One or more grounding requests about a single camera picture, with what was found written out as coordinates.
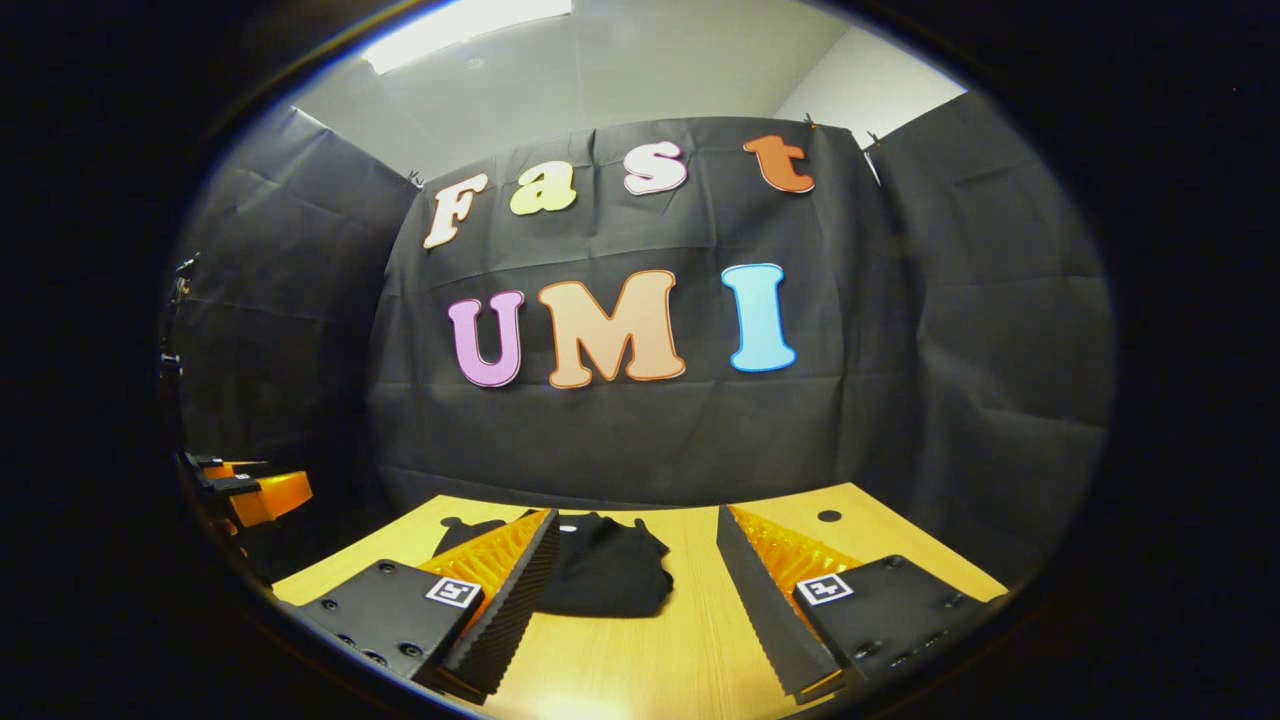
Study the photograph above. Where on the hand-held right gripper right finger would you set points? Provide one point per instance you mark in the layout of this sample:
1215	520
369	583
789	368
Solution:
765	610

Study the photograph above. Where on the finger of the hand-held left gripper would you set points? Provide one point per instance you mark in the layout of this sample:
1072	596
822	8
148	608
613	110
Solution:
270	495

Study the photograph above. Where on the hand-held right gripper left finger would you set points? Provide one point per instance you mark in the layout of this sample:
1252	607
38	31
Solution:
515	610

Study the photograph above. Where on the black button shirt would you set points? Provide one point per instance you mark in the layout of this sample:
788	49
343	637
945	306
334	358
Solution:
610	570

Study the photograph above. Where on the black backdrop cloth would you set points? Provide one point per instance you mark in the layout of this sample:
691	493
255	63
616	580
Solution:
650	430

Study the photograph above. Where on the ceiling light panel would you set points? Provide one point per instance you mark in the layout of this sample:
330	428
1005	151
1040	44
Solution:
460	25

